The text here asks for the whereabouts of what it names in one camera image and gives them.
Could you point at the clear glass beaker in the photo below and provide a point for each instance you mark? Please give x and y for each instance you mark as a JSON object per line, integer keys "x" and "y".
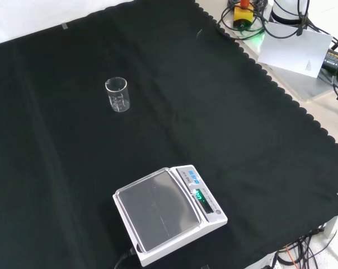
{"x": 117, "y": 96}

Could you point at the black bench cloth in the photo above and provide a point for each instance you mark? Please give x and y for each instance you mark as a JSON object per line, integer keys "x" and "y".
{"x": 185, "y": 112}

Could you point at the white electronic balance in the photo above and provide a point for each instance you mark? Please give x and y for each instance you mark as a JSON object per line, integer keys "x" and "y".
{"x": 163, "y": 207}

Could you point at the yellow stop button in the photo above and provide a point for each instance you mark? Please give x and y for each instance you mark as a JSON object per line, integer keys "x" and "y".
{"x": 243, "y": 16}

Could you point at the white paper board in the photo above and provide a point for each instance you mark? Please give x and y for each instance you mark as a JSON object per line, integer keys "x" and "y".
{"x": 292, "y": 50}

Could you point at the black power adapter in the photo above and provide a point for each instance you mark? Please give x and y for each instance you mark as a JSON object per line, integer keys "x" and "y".
{"x": 335, "y": 60}

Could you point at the pale base plate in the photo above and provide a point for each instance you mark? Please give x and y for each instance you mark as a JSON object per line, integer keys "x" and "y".
{"x": 306, "y": 84}

